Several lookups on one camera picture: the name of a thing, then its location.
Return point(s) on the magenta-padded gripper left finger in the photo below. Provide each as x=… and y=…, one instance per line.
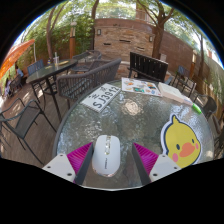
x=60, y=165

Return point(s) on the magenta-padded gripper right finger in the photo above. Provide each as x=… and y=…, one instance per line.
x=164, y=165

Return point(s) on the white computer mouse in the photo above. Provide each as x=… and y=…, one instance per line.
x=106, y=156

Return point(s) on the yellow duck mouse pad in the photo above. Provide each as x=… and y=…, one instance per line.
x=181, y=140

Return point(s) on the dark metal mesh chair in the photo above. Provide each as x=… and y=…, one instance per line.
x=25, y=120
x=210, y=104

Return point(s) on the open white book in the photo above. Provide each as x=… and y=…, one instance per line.
x=173, y=92

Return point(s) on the white lettered plate sign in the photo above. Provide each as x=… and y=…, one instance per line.
x=101, y=97

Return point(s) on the dark woven armchair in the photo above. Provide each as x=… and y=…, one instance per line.
x=87, y=56
x=83, y=80

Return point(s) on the blue metal chair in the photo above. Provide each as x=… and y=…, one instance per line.
x=35, y=66
x=182, y=71

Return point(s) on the round dark glass table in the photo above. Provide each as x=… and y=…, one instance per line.
x=50, y=69

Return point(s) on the black slatted wooden chair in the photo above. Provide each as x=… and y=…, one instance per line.
x=146, y=66

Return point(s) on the person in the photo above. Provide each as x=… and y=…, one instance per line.
x=19, y=71

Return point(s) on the orange canopy tent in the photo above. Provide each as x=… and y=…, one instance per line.
x=13, y=55

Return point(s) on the large forked tree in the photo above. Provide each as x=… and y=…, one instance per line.
x=156, y=43

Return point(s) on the slim leaning tree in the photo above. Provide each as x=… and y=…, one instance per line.
x=49, y=36

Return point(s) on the wooden lamp post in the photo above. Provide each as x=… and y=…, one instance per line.
x=72, y=40
x=194, y=63

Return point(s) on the grey wall box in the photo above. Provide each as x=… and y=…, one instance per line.
x=163, y=57

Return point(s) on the wall lamp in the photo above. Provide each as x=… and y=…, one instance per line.
x=151, y=38
x=99, y=32

